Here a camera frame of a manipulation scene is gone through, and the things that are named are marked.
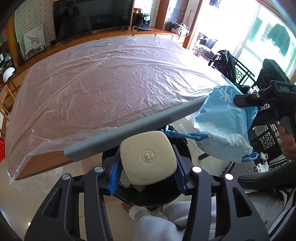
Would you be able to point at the grey table edge guard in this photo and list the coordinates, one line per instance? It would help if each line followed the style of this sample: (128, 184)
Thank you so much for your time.
(108, 140)

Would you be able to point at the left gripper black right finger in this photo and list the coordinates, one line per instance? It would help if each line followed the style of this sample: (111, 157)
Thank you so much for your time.
(181, 172)

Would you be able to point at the black lined trash bin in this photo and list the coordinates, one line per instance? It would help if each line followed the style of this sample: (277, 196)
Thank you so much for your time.
(152, 196)

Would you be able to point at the dark wooden chair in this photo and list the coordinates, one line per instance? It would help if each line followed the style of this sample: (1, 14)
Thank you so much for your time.
(232, 68)

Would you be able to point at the clear plastic table cover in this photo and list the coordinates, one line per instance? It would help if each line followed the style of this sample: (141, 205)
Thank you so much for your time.
(93, 87)

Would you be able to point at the white helmet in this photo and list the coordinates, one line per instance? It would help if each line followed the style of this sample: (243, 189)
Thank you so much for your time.
(9, 72)

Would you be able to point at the grey sweatpants leg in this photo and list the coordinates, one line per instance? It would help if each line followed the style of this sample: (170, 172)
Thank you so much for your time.
(169, 224)

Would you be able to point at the right hand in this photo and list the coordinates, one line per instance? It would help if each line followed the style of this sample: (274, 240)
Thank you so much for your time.
(288, 145)

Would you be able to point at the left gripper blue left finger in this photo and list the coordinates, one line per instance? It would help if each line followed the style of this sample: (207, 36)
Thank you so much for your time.
(114, 172)

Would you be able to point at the horse painting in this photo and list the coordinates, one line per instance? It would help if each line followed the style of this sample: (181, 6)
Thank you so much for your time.
(34, 41)

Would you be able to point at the blue drawstring plastic bag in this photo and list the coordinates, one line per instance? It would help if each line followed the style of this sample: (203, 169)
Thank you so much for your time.
(221, 127)

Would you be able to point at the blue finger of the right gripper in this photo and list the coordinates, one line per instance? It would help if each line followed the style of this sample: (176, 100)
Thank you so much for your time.
(248, 100)

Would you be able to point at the black flat television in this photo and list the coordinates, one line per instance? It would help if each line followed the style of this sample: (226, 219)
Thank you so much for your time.
(73, 18)

